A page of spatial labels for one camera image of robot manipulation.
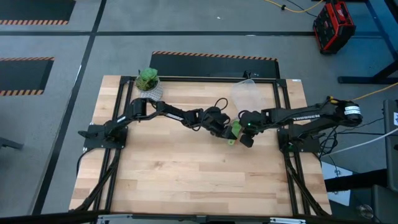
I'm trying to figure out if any grey cabinet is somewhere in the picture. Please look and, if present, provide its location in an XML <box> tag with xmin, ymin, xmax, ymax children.
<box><xmin>382</xmin><ymin>99</ymin><xmax>398</xmax><ymax>192</ymax></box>

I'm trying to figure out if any yellow cable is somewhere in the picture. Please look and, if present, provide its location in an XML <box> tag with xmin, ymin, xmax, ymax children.
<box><xmin>263</xmin><ymin>0</ymin><xmax>325</xmax><ymax>14</ymax></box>
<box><xmin>328</xmin><ymin>82</ymin><xmax>398</xmax><ymax>104</ymax></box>

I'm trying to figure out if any green measuring cup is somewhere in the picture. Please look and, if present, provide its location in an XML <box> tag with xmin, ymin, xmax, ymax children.
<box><xmin>227</xmin><ymin>119</ymin><xmax>243</xmax><ymax>146</ymax></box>

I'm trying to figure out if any black bar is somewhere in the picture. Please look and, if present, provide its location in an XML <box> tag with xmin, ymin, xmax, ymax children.
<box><xmin>325</xmin><ymin>169</ymin><xmax>388</xmax><ymax>193</ymax></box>

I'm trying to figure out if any succulent in patterned white pot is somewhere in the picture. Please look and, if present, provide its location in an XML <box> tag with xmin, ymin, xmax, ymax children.
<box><xmin>135</xmin><ymin>67</ymin><xmax>164</xmax><ymax>102</ymax></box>

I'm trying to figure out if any black cable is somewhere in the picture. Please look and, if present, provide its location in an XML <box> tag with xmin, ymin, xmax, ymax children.
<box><xmin>320</xmin><ymin>117</ymin><xmax>388</xmax><ymax>156</ymax></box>

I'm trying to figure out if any red and black tool case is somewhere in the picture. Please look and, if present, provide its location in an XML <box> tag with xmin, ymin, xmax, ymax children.
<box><xmin>312</xmin><ymin>0</ymin><xmax>357</xmax><ymax>56</ymax></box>

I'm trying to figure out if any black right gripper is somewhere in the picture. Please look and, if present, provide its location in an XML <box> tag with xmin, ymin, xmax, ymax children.
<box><xmin>238</xmin><ymin>109</ymin><xmax>266</xmax><ymax>149</ymax></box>

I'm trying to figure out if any black aluminium table frame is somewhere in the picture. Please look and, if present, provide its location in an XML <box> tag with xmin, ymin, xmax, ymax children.
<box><xmin>70</xmin><ymin>70</ymin><xmax>332</xmax><ymax>224</ymax></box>

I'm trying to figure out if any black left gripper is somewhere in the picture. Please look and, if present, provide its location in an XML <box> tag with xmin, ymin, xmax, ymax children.
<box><xmin>201</xmin><ymin>106</ymin><xmax>239</xmax><ymax>140</ymax></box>

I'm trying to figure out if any left wrist cable loop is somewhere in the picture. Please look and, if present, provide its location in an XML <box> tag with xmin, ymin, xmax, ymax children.
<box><xmin>214</xmin><ymin>97</ymin><xmax>229</xmax><ymax>116</ymax></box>

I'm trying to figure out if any clear plastic basket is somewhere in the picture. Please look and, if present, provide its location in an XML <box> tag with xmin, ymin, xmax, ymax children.
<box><xmin>230</xmin><ymin>78</ymin><xmax>266</xmax><ymax>115</ymax></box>

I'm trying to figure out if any blue metal frame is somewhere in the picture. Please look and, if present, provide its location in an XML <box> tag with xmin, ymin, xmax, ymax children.
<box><xmin>337</xmin><ymin>0</ymin><xmax>398</xmax><ymax>85</ymax></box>

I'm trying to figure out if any black hazard-striped floor mat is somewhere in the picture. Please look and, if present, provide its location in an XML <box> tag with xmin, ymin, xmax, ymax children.
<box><xmin>0</xmin><ymin>57</ymin><xmax>55</xmax><ymax>96</ymax></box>
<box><xmin>150</xmin><ymin>50</ymin><xmax>280</xmax><ymax>79</ymax></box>
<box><xmin>0</xmin><ymin>0</ymin><xmax>77</xmax><ymax>26</ymax></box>

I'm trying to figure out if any white sheet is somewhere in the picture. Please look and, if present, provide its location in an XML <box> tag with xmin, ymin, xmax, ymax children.
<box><xmin>323</xmin><ymin>170</ymin><xmax>354</xmax><ymax>207</ymax></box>

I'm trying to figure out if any round metal caster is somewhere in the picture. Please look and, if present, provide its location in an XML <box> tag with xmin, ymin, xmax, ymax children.
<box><xmin>356</xmin><ymin>203</ymin><xmax>374</xmax><ymax>220</ymax></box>

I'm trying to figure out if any white cable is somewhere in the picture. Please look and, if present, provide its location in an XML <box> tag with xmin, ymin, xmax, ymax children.
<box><xmin>322</xmin><ymin>127</ymin><xmax>398</xmax><ymax>157</ymax></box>

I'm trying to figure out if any silver camera mount bar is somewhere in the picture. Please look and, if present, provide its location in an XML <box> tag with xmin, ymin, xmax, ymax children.
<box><xmin>96</xmin><ymin>213</ymin><xmax>307</xmax><ymax>224</ymax></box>

